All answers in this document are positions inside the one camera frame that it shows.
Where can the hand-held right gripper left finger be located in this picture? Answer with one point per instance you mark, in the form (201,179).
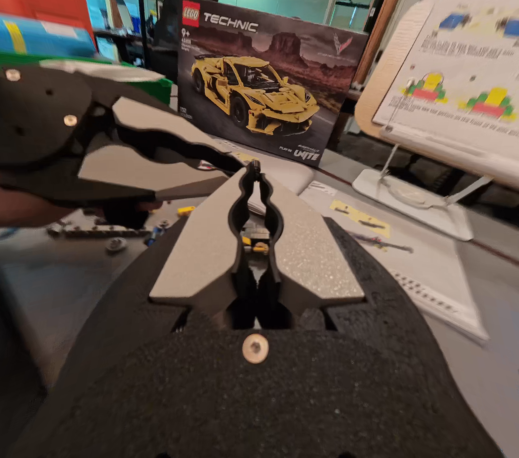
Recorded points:
(202,255)

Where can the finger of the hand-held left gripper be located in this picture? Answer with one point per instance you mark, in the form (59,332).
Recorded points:
(121,170)
(162,121)

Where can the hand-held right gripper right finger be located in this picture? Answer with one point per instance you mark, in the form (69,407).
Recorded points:
(316,259)

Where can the grey lego beam assembly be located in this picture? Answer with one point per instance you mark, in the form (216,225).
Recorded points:
(255,245)

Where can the black lego pin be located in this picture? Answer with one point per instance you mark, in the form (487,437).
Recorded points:
(255,170)

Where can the yellow lego connector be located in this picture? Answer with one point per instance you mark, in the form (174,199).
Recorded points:
(186,211)

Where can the pile of black lego beams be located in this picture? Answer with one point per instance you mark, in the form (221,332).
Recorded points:
(89,230)

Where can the grey lego pulley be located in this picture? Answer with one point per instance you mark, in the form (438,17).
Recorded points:
(116,245)

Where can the yellow car lego box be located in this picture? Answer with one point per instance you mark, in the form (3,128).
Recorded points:
(284,60)

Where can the person's left hand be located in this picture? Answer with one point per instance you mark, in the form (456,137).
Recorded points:
(28,210)

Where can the green plastic bin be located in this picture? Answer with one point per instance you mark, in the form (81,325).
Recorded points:
(162,88)

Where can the white crumpled paper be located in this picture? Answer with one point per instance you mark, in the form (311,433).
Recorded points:
(113,70)

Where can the open instruction booklet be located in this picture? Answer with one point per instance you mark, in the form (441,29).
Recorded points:
(425,271)

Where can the wooden board white stand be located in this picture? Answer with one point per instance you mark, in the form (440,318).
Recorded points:
(389,60)

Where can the printed instruction sheet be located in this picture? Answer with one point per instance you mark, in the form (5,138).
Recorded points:
(478,52)

